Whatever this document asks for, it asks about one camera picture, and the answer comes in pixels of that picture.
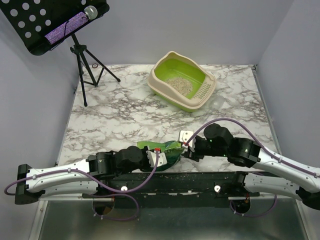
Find green litter bag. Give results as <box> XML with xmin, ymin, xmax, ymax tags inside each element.
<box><xmin>136</xmin><ymin>140</ymin><xmax>185</xmax><ymax>172</ymax></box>

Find translucent plastic scoop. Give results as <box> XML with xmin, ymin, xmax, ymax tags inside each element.
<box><xmin>208</xmin><ymin>95</ymin><xmax>225</xmax><ymax>111</ymax></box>

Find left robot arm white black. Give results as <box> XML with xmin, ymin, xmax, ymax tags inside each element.
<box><xmin>14</xmin><ymin>146</ymin><xmax>160</xmax><ymax>205</ymax></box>

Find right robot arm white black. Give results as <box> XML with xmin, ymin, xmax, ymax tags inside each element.
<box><xmin>179</xmin><ymin>123</ymin><xmax>320</xmax><ymax>210</ymax></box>

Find cat litter pile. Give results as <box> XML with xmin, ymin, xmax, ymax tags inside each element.
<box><xmin>165</xmin><ymin>77</ymin><xmax>193</xmax><ymax>97</ymax></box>

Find green beige litter box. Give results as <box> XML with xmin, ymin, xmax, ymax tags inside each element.
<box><xmin>147</xmin><ymin>51</ymin><xmax>217</xmax><ymax>112</ymax></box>

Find black music stand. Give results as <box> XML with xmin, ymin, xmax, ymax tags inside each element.
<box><xmin>0</xmin><ymin>0</ymin><xmax>121</xmax><ymax>108</ymax></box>

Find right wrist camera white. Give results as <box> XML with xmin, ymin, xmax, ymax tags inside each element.
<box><xmin>178</xmin><ymin>130</ymin><xmax>195</xmax><ymax>152</ymax></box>

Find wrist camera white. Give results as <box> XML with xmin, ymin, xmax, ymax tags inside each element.
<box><xmin>146</xmin><ymin>148</ymin><xmax>168</xmax><ymax>168</ymax></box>
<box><xmin>178</xmin><ymin>130</ymin><xmax>195</xmax><ymax>152</ymax></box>

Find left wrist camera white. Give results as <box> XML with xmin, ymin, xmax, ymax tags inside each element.
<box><xmin>146</xmin><ymin>148</ymin><xmax>168</xmax><ymax>168</ymax></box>

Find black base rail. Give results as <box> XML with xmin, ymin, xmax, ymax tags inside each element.
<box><xmin>72</xmin><ymin>171</ymin><xmax>286</xmax><ymax>210</ymax></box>

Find microphone with purple handle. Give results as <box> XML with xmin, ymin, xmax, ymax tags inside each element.
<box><xmin>45</xmin><ymin>5</ymin><xmax>98</xmax><ymax>45</ymax></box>

